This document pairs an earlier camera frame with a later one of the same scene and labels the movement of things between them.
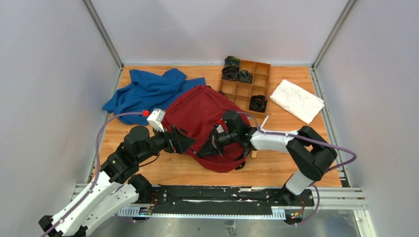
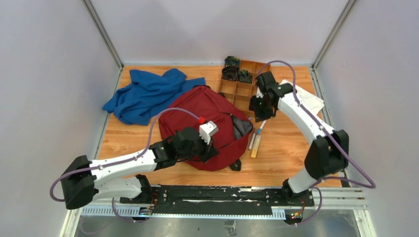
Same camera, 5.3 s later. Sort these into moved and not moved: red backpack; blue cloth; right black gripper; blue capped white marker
Moved: right black gripper
Not moved: blue capped white marker; blue cloth; red backpack
